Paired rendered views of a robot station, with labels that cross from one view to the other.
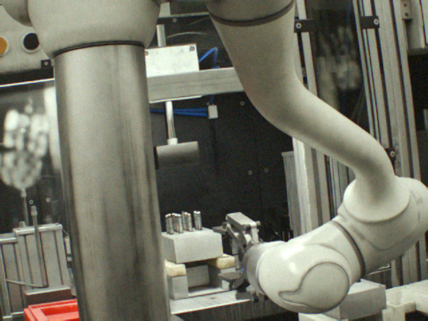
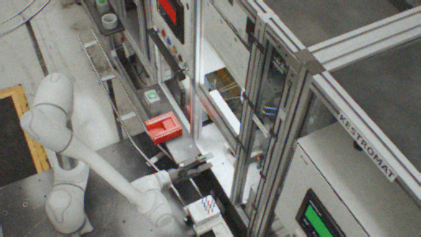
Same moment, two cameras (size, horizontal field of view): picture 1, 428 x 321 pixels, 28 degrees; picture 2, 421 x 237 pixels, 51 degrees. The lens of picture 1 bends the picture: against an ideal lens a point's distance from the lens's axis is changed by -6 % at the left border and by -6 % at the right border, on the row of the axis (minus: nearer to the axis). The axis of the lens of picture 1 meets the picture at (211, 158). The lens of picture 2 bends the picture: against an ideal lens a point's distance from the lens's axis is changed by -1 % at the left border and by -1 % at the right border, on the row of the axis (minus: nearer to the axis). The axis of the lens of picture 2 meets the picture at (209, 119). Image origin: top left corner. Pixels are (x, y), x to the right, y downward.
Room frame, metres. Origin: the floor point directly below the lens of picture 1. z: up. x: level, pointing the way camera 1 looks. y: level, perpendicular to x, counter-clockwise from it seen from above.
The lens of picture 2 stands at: (1.33, -1.12, 2.84)
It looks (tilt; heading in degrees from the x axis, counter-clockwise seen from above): 53 degrees down; 78
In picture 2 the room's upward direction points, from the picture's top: 3 degrees clockwise
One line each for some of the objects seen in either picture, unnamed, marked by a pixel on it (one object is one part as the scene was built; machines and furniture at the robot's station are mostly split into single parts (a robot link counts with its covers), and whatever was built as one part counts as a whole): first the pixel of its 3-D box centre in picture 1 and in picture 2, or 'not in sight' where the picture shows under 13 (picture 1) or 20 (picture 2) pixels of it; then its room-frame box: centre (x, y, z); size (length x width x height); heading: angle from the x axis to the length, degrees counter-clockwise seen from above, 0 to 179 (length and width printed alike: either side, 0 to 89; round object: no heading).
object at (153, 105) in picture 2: not in sight; (154, 102); (1.36, 0.42, 0.97); 0.08 x 0.08 x 0.12; 18
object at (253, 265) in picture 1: (277, 269); (163, 180); (1.36, -0.08, 1.01); 0.09 x 0.06 x 0.09; 108
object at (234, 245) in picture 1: (234, 254); not in sight; (1.83, -0.03, 0.96); 0.03 x 0.03 x 0.12; 18
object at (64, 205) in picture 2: not in sight; (64, 206); (0.87, -0.07, 0.85); 0.18 x 0.16 x 0.22; 81
